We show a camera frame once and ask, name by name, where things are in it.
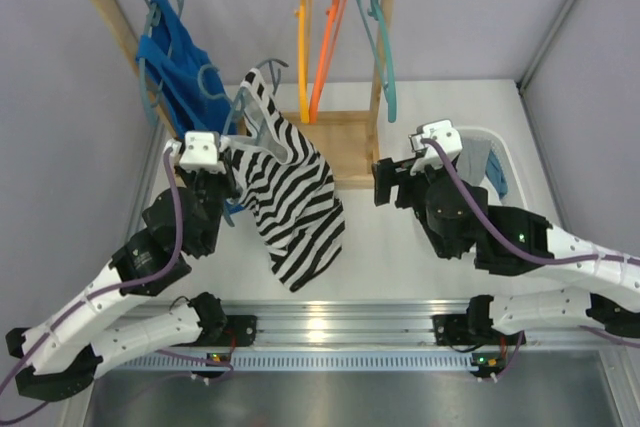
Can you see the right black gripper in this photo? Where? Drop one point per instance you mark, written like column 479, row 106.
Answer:
column 389, row 174

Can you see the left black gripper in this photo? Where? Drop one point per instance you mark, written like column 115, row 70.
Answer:
column 220, row 182

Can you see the black white striped tank top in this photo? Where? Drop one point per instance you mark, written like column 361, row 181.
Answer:
column 288, row 186

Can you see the grey-blue hanger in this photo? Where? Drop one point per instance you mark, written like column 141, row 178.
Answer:
column 151, row 95
column 237, row 108

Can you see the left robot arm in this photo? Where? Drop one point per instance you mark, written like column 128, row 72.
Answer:
column 81, row 343

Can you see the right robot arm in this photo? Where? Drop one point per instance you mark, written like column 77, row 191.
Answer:
column 600, row 287

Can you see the blue tank top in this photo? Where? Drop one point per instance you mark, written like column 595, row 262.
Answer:
column 189, row 82

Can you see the orange hanger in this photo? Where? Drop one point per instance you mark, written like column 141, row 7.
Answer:
column 335, row 14

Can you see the teal hanger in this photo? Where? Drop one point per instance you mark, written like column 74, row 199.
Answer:
column 383, row 62

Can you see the grey-blue hanger under blue top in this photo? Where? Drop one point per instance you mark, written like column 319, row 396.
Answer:
column 151, row 95

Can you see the yellow hanger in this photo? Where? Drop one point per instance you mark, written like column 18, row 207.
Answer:
column 304, row 17

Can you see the wooden clothes rack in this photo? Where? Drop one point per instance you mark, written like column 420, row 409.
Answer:
column 348, row 139

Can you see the grey garment in basket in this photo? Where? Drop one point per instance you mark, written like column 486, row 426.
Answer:
column 472, row 161

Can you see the blue garment in basket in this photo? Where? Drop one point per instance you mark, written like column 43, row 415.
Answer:
column 495, row 174

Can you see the white perforated laundry basket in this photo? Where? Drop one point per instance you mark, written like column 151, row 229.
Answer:
column 515, row 196

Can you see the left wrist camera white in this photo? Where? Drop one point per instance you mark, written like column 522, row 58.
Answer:
column 199, row 150

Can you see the aluminium mounting rail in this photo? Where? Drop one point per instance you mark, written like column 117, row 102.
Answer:
column 402, row 323

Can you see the white slotted cable duct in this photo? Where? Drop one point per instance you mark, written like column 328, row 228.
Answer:
column 315, row 361

